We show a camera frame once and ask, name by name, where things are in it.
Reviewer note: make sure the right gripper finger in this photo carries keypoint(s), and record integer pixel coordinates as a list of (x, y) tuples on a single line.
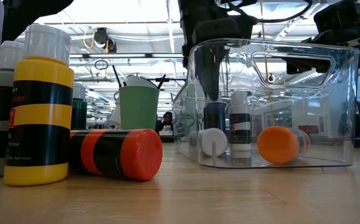
[(307, 63)]

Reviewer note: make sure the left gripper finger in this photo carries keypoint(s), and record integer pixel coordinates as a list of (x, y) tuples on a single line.
[(212, 71)]

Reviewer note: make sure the blue acrylic paint bottle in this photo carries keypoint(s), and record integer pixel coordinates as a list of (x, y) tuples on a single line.
[(215, 116)]

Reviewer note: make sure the thin paintbrush gold ferrule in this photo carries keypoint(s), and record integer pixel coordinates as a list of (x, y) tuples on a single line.
[(161, 81)]

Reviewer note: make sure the white acrylic paint bottle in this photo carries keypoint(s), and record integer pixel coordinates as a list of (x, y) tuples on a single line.
[(240, 124), (214, 141)]

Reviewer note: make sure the clear plastic bin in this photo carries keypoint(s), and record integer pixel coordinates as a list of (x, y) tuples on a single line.
[(322, 124)]

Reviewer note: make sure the orange acrylic paint bottle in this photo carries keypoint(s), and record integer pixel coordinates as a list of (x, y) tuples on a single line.
[(277, 144)]

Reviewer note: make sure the paintbrush black bristles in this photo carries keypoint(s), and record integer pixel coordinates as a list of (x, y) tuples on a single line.
[(116, 74)]

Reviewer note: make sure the red acrylic paint bottle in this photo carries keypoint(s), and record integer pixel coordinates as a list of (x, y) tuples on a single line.
[(117, 154)]

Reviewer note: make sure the dark green acrylic paint bottle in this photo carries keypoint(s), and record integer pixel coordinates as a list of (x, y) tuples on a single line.
[(79, 115)]

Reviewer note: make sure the yellow acrylic paint bottle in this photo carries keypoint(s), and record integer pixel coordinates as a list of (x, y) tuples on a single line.
[(39, 112)]

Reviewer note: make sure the grey acrylic paint bottle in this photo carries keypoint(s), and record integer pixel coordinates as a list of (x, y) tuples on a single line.
[(5, 102)]

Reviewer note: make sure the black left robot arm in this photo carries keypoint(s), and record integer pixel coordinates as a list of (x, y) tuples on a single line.
[(27, 12)]

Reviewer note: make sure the green plastic cup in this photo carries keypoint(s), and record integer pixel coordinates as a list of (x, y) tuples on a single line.
[(137, 109)]

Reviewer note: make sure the long ceiling light bar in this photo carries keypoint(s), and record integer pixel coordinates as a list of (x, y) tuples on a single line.
[(111, 56)]

